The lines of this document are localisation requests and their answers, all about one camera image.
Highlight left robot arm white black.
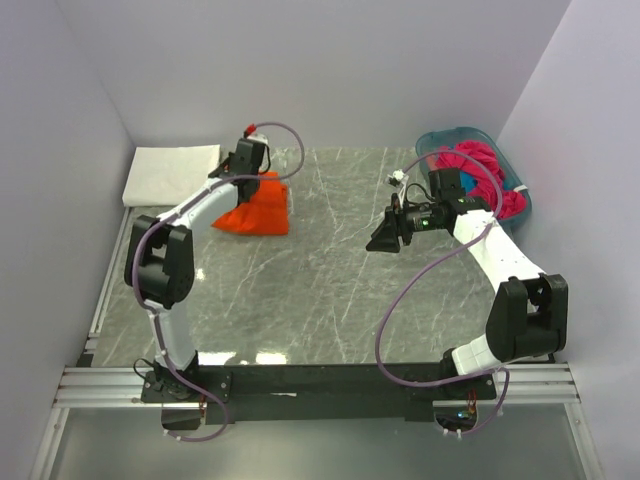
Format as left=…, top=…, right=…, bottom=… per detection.
left=124, top=134, right=270, bottom=402

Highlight folded white t-shirt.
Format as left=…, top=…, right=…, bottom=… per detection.
left=122, top=145, right=220, bottom=208

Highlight orange t-shirt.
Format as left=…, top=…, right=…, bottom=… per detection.
left=211, top=172, right=289, bottom=236

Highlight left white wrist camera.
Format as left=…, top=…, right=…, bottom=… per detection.
left=243, top=124, right=270, bottom=148

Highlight aluminium frame rails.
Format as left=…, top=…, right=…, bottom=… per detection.
left=36, top=205, right=604, bottom=479

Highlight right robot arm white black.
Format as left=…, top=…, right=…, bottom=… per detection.
left=366, top=168, right=569, bottom=399

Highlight blue t-shirt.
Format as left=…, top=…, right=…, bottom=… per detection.
left=460, top=171, right=477, bottom=193

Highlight magenta t-shirt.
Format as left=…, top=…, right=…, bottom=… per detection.
left=435, top=140, right=527, bottom=220

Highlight black base crossbar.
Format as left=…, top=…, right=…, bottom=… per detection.
left=139, top=362, right=499, bottom=431

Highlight teal plastic laundry basket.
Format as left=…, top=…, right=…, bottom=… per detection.
left=415, top=127, right=532, bottom=231

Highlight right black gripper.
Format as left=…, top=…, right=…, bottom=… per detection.
left=366, top=194, right=444, bottom=254

